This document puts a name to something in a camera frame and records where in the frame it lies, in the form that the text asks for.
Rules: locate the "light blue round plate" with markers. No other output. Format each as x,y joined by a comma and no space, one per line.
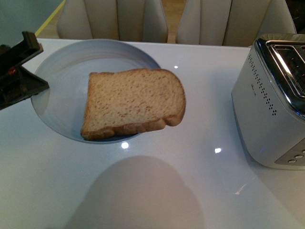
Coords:
61,107

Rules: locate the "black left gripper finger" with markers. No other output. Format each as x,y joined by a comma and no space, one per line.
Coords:
18,84
19,54

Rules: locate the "slice of brown bread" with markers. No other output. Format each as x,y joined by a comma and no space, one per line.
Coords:
131,102

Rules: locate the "beige chair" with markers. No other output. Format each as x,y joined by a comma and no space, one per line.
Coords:
124,20
232,22

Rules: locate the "white and chrome toaster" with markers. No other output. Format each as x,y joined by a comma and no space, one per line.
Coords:
269,101

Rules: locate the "beige chair on right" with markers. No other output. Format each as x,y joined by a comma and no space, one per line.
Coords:
232,22

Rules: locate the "beige chair on left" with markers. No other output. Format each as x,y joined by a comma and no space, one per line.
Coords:
124,20

